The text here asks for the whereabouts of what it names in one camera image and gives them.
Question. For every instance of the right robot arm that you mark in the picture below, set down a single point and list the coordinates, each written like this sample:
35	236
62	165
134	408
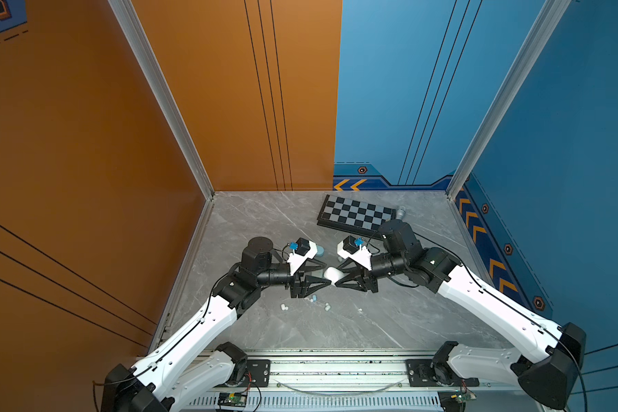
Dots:
544	360

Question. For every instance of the aluminium front rail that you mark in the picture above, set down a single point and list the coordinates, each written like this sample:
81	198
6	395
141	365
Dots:
358	372

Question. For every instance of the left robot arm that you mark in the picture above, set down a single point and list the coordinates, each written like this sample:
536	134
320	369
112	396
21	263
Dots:
169	377

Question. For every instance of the right aluminium corner post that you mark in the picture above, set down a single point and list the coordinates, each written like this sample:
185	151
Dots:
537	38

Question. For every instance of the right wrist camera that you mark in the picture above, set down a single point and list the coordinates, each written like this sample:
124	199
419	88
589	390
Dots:
356	250

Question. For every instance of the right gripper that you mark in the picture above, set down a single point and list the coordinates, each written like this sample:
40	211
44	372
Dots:
357	275

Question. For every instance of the white earbud case front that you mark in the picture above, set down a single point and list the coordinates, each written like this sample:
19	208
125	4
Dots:
333	274

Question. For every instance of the green circuit board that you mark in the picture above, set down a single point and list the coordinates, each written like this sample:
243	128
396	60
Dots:
464	396
232	400

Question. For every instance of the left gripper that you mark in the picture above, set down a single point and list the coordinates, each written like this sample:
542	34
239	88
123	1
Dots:
302	288

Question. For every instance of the grey microphone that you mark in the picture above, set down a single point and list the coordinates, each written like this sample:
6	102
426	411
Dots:
400	213

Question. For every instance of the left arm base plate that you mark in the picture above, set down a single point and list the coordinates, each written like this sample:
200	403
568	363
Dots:
258	372

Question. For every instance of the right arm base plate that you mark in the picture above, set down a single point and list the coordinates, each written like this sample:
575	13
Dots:
426	373

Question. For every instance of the black white chessboard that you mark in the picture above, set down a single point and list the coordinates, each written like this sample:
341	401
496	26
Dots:
354	217

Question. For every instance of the green circuit board right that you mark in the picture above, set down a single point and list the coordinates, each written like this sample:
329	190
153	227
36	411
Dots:
464	396

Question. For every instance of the left aluminium corner post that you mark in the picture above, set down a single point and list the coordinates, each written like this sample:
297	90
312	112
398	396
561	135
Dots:
138	41

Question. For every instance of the green circuit board left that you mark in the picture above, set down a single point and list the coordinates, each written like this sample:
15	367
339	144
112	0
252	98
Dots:
232	400

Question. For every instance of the aluminium corner post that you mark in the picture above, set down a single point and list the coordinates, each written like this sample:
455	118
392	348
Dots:
537	38
138	41

